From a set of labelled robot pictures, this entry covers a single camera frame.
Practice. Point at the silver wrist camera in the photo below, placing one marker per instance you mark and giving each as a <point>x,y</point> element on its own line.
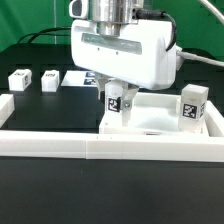
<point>79,9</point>

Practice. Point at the white sheet with AprilTags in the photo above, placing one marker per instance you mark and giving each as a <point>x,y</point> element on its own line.
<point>79,78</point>

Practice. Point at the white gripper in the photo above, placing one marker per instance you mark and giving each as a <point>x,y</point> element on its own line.
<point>138,56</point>

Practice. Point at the white U-shaped fence wall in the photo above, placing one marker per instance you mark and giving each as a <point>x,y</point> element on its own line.
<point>120,146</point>

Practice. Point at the white square table top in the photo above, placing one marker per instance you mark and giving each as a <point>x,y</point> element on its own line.
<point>152,114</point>

